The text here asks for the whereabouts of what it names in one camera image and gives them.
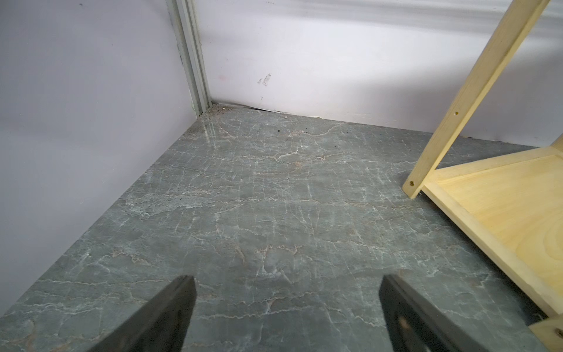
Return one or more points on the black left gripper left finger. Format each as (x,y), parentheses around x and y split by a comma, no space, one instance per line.
(160,325)

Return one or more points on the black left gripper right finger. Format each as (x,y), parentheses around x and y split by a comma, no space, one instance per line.
(415,324)

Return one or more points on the light wooden two-tier shelf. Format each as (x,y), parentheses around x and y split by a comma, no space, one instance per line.
(511,205)

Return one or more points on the aluminium frame corner post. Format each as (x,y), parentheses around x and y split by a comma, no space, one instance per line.
(183,18)

